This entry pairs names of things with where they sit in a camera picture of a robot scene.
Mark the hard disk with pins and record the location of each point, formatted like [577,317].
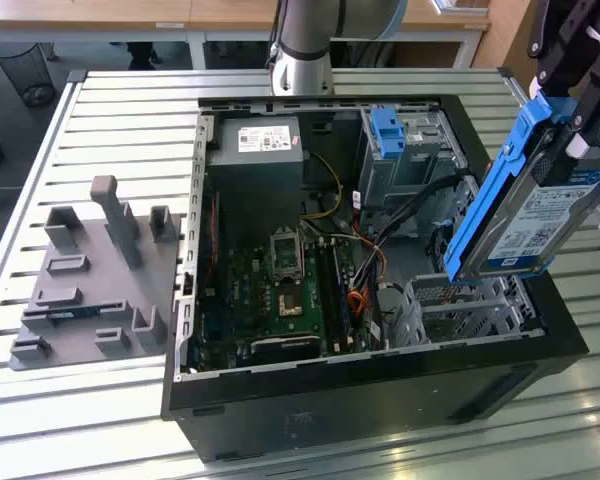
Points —
[525,225]

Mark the metal disk bay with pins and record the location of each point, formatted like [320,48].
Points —
[460,320]

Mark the black RAM slot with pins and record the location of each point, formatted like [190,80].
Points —
[325,295]

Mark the wooden side panel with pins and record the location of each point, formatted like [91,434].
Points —
[505,40]

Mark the metal drive cage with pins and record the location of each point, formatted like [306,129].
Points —
[415,160]

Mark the blue drive latch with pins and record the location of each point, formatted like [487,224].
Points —
[387,135]

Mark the black RAM stick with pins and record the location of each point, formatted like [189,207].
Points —
[341,295]

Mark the wooden desk white legs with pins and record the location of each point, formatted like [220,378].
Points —
[230,12]
[80,12]

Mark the grey power supply unit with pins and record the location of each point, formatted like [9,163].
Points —
[250,190]

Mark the CPU socket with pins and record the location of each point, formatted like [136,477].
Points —
[286,252]

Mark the gold framed chipset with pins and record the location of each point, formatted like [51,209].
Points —
[291,305]

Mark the green motherboard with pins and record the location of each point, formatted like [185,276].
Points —
[250,300]

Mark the black expansion card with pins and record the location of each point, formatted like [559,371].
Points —
[280,347]

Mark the black open PC case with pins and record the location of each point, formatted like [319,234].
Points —
[330,410]

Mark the grey parts rack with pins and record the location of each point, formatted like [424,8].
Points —
[100,265]

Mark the black mesh wastebasket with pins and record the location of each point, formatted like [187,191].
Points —
[22,70]

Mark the green RAM stick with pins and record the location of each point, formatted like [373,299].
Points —
[65,315]

